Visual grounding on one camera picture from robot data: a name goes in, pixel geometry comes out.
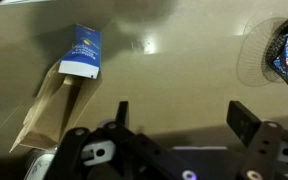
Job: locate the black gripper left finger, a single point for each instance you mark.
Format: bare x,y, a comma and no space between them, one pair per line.
123,113

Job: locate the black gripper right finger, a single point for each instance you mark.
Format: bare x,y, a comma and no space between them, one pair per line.
242,121

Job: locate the blue cardboard cereal box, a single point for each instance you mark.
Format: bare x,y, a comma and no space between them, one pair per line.
80,53

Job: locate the blue bag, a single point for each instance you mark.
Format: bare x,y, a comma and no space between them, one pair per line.
255,56

